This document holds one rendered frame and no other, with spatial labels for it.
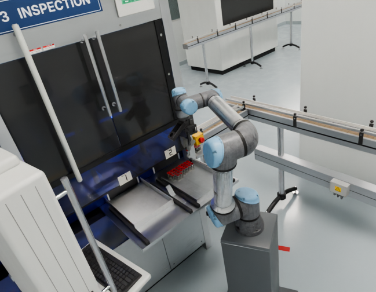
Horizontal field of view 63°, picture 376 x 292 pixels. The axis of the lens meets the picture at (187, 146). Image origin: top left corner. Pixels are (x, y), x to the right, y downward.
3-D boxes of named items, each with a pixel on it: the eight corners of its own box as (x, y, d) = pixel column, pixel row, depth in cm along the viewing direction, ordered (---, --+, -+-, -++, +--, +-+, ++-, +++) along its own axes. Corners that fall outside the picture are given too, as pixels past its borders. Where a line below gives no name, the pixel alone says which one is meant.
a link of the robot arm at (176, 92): (173, 93, 153) (168, 88, 160) (177, 113, 158) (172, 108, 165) (188, 88, 154) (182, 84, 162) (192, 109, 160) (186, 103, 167)
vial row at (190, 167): (171, 181, 193) (170, 175, 190) (193, 167, 201) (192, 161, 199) (174, 182, 191) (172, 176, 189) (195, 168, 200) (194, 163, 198)
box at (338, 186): (329, 190, 223) (329, 181, 219) (332, 187, 226) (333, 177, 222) (346, 197, 215) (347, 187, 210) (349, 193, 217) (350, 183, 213)
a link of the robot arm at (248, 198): (265, 214, 154) (263, 193, 147) (241, 225, 150) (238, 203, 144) (252, 201, 164) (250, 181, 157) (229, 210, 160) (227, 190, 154)
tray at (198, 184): (161, 181, 194) (160, 177, 192) (192, 163, 207) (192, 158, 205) (197, 204, 170) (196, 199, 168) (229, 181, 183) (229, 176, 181)
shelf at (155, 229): (99, 210, 183) (98, 207, 182) (187, 156, 219) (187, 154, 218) (143, 252, 149) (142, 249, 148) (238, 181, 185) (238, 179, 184)
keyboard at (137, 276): (70, 261, 159) (69, 258, 158) (92, 243, 168) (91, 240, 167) (120, 299, 135) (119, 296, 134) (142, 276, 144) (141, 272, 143)
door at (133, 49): (121, 146, 173) (87, 39, 144) (179, 116, 195) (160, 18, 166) (121, 146, 172) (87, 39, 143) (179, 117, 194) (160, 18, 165)
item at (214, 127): (188, 157, 221) (184, 138, 213) (175, 150, 232) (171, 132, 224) (249, 120, 256) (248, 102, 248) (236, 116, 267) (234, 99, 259)
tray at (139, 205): (106, 202, 185) (104, 198, 183) (141, 181, 198) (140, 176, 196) (135, 229, 161) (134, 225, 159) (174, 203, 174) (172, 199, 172)
